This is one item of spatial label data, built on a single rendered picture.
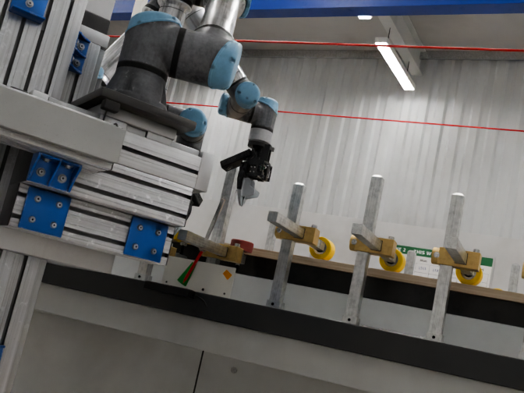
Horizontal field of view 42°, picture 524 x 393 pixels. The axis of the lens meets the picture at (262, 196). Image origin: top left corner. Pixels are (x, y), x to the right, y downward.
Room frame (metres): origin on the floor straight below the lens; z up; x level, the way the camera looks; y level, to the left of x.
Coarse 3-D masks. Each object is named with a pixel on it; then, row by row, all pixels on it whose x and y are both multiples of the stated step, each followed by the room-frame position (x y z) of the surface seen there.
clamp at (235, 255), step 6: (228, 246) 2.23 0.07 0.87; (234, 246) 2.23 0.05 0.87; (204, 252) 2.27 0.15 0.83; (210, 252) 2.26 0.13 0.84; (228, 252) 2.23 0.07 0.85; (234, 252) 2.22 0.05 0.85; (240, 252) 2.25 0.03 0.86; (216, 258) 2.26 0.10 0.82; (222, 258) 2.24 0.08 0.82; (228, 258) 2.23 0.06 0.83; (234, 258) 2.22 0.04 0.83; (240, 258) 2.26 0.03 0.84
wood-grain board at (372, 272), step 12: (252, 252) 2.43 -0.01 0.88; (264, 252) 2.41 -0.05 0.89; (276, 252) 2.39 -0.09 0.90; (312, 264) 2.34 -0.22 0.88; (324, 264) 2.32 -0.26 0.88; (336, 264) 2.30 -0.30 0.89; (348, 264) 2.29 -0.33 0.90; (372, 276) 2.25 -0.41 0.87; (384, 276) 2.23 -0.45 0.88; (396, 276) 2.22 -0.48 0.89; (408, 276) 2.20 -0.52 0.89; (420, 276) 2.19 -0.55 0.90; (456, 288) 2.14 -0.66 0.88; (468, 288) 2.12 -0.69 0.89; (480, 288) 2.11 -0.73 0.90; (516, 300) 2.06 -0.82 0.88
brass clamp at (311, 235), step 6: (276, 228) 2.17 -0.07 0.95; (306, 228) 2.13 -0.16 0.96; (312, 228) 2.12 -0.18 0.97; (276, 234) 2.17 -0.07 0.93; (282, 234) 2.16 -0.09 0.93; (288, 234) 2.15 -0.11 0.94; (306, 234) 2.13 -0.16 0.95; (312, 234) 2.12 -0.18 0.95; (318, 234) 2.15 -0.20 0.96; (294, 240) 2.15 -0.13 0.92; (300, 240) 2.13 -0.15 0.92; (306, 240) 2.13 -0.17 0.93; (312, 240) 2.12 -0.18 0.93
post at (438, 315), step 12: (456, 204) 1.95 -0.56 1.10; (456, 216) 1.95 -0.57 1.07; (456, 228) 1.95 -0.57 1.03; (444, 240) 1.96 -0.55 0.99; (444, 276) 1.95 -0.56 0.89; (444, 288) 1.95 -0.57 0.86; (444, 300) 1.95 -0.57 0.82; (432, 312) 1.96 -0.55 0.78; (444, 312) 1.95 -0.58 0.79; (432, 324) 1.96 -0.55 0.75
